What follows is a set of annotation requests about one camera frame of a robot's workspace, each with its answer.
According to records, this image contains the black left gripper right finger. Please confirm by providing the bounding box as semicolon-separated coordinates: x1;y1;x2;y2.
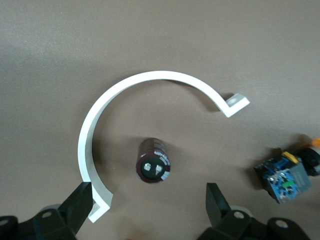
197;182;316;240

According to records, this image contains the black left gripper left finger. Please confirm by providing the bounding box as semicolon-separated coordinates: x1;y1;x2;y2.
0;182;93;240

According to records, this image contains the dark brown cylindrical capacitor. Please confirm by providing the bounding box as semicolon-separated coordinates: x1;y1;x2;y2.
135;138;171;185

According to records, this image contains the white curved plastic clamp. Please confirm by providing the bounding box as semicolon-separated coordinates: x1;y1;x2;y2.
78;70;251;224

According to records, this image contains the blue push button switch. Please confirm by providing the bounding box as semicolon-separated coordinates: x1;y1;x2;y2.
253;136;320;205

